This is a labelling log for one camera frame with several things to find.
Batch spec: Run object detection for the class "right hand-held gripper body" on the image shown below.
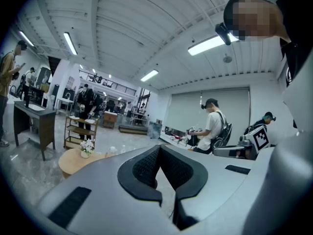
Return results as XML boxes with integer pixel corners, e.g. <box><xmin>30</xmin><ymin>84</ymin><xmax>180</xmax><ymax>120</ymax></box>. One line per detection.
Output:
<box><xmin>238</xmin><ymin>126</ymin><xmax>271</xmax><ymax>160</ymax></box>

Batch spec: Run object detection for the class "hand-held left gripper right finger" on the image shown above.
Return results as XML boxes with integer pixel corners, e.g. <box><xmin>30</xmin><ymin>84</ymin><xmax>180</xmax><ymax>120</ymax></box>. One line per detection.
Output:
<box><xmin>160</xmin><ymin>144</ymin><xmax>209</xmax><ymax>231</ymax></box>

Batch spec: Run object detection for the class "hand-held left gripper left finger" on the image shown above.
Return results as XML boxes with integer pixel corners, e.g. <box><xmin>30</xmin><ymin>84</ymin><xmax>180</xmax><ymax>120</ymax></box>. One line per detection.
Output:
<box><xmin>117</xmin><ymin>144</ymin><xmax>164</xmax><ymax>207</ymax></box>

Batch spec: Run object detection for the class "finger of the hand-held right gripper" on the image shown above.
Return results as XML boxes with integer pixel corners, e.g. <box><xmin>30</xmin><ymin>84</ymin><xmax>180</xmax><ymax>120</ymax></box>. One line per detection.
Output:
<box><xmin>212</xmin><ymin>145</ymin><xmax>242</xmax><ymax>158</ymax></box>

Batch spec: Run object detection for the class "round wooden table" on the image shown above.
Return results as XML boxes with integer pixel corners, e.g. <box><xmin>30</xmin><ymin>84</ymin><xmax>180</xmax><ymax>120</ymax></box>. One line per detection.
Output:
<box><xmin>58</xmin><ymin>147</ymin><xmax>117</xmax><ymax>180</ymax></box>

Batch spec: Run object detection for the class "low white table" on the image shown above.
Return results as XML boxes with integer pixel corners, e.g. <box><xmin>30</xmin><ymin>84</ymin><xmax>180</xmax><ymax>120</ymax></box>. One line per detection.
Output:
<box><xmin>159</xmin><ymin>128</ymin><xmax>194</xmax><ymax>149</ymax></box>

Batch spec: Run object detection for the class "dark low platform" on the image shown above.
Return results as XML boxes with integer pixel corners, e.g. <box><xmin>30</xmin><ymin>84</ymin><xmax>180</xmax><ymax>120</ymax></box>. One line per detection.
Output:
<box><xmin>118</xmin><ymin>124</ymin><xmax>149</xmax><ymax>135</ymax></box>

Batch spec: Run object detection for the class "white vase with pink flowers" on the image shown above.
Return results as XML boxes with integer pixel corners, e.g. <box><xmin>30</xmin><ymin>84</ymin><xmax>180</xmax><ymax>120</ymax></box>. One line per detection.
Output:
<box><xmin>80</xmin><ymin>139</ymin><xmax>95</xmax><ymax>159</ymax></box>

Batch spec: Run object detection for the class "grey marbled box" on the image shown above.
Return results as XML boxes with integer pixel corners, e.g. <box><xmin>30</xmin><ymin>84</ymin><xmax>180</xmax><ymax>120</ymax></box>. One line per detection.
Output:
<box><xmin>147</xmin><ymin>120</ymin><xmax>163</xmax><ymax>140</ymax></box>

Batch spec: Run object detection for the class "grey roller blind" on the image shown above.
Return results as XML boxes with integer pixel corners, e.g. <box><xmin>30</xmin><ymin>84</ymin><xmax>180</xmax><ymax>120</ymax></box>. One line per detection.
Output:
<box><xmin>168</xmin><ymin>87</ymin><xmax>251</xmax><ymax>147</ymax></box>

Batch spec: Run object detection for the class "small wooden cabinet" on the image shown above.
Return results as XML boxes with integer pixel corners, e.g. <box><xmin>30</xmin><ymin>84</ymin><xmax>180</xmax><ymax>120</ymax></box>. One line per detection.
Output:
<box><xmin>102</xmin><ymin>111</ymin><xmax>119</xmax><ymax>129</ymax></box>

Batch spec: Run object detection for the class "wooden shelf cart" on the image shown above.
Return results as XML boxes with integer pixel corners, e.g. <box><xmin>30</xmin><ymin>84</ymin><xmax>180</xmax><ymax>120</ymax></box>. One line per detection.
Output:
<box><xmin>64</xmin><ymin>115</ymin><xmax>99</xmax><ymax>150</ymax></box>

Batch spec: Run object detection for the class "black mezzanine railing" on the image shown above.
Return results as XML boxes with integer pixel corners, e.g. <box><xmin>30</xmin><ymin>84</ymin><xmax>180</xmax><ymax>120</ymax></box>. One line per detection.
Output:
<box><xmin>79</xmin><ymin>70</ymin><xmax>137</xmax><ymax>95</ymax></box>

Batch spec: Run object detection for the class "dark wooden vanity table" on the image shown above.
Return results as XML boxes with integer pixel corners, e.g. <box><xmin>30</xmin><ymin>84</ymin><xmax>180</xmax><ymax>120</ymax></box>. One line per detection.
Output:
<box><xmin>13</xmin><ymin>100</ymin><xmax>57</xmax><ymax>162</ymax></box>

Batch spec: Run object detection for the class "person's black shirt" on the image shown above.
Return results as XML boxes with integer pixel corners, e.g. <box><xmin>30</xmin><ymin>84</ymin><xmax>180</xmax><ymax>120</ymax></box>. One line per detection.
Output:
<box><xmin>275</xmin><ymin>0</ymin><xmax>313</xmax><ymax>129</ymax></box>

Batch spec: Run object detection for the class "long ceiling light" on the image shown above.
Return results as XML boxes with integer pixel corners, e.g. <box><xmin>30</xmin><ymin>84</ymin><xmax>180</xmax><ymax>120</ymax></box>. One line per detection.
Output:
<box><xmin>19</xmin><ymin>30</ymin><xmax>35</xmax><ymax>47</ymax></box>
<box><xmin>139</xmin><ymin>69</ymin><xmax>159</xmax><ymax>83</ymax></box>
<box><xmin>187</xmin><ymin>32</ymin><xmax>240</xmax><ymax>57</ymax></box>
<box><xmin>63</xmin><ymin>31</ymin><xmax>79</xmax><ymax>56</ymax></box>

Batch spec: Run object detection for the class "white sink basin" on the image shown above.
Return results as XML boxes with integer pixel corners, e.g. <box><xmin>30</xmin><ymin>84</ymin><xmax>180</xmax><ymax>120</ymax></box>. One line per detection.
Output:
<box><xmin>27</xmin><ymin>104</ymin><xmax>46</xmax><ymax>112</ymax></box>

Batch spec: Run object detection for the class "person's head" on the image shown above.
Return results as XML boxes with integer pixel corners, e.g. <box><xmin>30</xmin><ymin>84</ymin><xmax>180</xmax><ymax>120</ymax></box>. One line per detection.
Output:
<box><xmin>223</xmin><ymin>0</ymin><xmax>292</xmax><ymax>43</ymax></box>

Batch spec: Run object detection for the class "black staircase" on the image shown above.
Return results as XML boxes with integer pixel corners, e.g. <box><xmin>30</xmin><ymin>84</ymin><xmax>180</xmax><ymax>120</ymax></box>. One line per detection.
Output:
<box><xmin>47</xmin><ymin>55</ymin><xmax>61</xmax><ymax>77</ymax></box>

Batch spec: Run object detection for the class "black head-worn camera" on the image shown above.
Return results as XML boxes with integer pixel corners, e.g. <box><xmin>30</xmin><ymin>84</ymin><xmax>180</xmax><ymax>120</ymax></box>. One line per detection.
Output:
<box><xmin>215</xmin><ymin>22</ymin><xmax>232</xmax><ymax>46</ymax></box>

